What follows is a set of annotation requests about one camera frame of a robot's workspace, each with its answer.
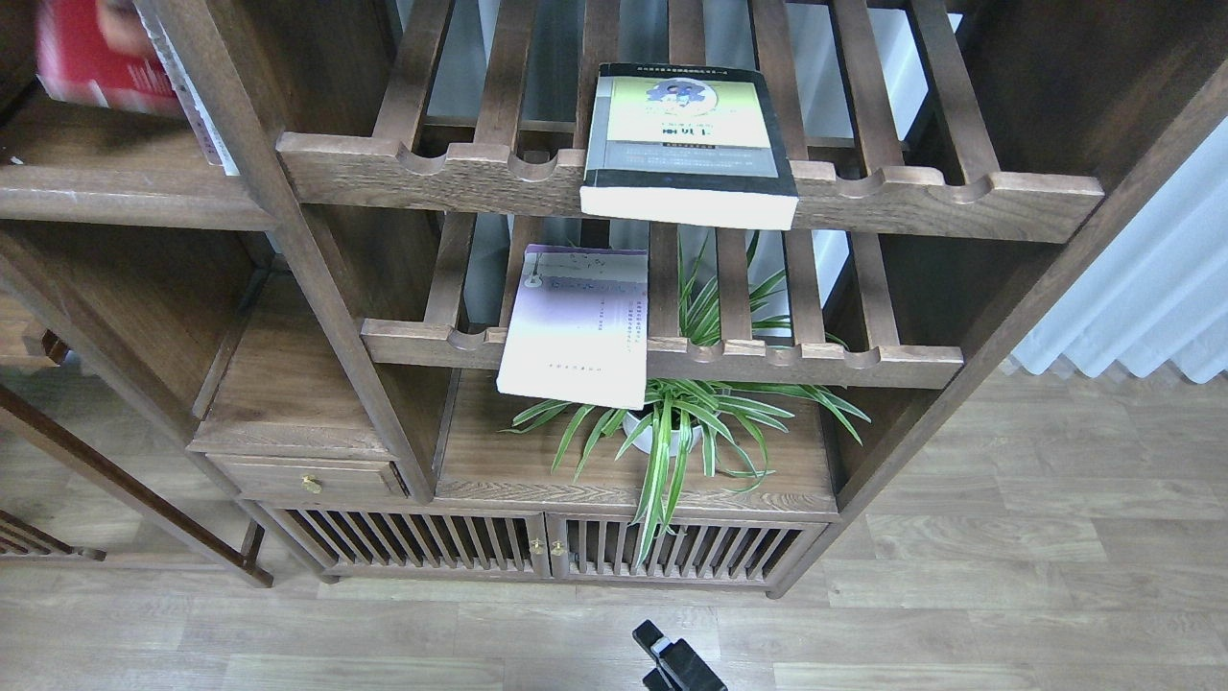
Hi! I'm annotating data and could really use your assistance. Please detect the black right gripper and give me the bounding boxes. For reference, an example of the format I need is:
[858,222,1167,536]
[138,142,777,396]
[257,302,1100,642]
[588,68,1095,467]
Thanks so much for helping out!
[632,620,727,691]

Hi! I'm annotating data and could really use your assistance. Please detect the green black cover book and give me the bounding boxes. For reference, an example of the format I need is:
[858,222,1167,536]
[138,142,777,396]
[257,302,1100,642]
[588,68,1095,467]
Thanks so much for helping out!
[580,64,798,231]

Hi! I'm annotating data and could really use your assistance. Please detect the red cover book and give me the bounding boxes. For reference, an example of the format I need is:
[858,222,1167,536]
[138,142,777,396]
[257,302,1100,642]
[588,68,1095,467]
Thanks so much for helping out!
[36,1,185,119]

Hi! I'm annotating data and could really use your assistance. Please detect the white plant pot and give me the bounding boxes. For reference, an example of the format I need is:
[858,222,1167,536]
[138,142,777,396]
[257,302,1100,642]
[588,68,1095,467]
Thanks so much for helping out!
[623,410,702,458]

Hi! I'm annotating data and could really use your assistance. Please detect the green spider plant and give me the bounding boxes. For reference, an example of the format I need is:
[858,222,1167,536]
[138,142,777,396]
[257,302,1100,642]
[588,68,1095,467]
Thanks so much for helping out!
[502,233,872,569]

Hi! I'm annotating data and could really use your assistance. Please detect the pale purple white book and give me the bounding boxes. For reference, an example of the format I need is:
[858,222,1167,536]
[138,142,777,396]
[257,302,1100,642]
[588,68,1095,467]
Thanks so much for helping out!
[496,244,650,410]

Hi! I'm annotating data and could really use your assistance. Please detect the dark wooden bookshelf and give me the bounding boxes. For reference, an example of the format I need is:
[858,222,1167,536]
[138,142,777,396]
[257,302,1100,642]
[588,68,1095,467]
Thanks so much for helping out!
[2,1,1226,599]

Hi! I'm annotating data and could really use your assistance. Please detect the white curtain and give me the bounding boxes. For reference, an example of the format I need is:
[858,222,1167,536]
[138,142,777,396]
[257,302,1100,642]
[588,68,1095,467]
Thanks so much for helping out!
[1009,124,1227,382]

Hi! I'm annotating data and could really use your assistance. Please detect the white book spine upright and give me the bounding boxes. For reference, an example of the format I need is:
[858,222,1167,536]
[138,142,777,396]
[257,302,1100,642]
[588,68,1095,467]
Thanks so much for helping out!
[135,1,239,177]

